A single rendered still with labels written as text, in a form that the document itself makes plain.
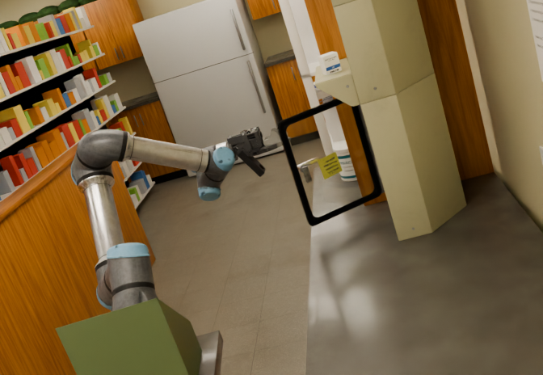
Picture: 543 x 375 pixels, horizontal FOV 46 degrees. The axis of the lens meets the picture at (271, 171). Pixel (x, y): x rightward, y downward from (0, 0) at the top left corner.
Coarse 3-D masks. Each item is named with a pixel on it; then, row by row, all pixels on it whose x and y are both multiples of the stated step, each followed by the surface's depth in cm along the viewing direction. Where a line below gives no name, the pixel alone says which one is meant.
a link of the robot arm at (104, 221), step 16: (80, 160) 198; (80, 176) 200; (96, 176) 199; (112, 176) 203; (96, 192) 198; (96, 208) 195; (112, 208) 197; (96, 224) 194; (112, 224) 194; (96, 240) 192; (112, 240) 191; (96, 272) 188
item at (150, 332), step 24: (120, 312) 156; (144, 312) 157; (168, 312) 161; (72, 336) 158; (96, 336) 158; (120, 336) 158; (144, 336) 159; (168, 336) 159; (192, 336) 177; (72, 360) 160; (96, 360) 160; (120, 360) 160; (144, 360) 160; (168, 360) 161; (192, 360) 169
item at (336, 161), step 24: (312, 120) 220; (336, 120) 224; (312, 144) 222; (336, 144) 225; (360, 144) 228; (312, 168) 224; (336, 168) 227; (360, 168) 230; (312, 192) 225; (336, 192) 228; (360, 192) 232
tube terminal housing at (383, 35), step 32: (384, 0) 188; (416, 0) 196; (352, 32) 187; (384, 32) 188; (416, 32) 197; (352, 64) 190; (384, 64) 190; (416, 64) 198; (384, 96) 193; (416, 96) 198; (384, 128) 196; (416, 128) 199; (384, 160) 199; (416, 160) 199; (448, 160) 209; (416, 192) 202; (448, 192) 210; (416, 224) 205
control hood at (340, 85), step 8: (344, 64) 210; (320, 72) 210; (344, 72) 196; (320, 80) 196; (328, 80) 193; (336, 80) 192; (344, 80) 192; (352, 80) 192; (320, 88) 193; (328, 88) 193; (336, 88) 193; (344, 88) 193; (352, 88) 193; (336, 96) 194; (344, 96) 194; (352, 96) 193; (352, 104) 194
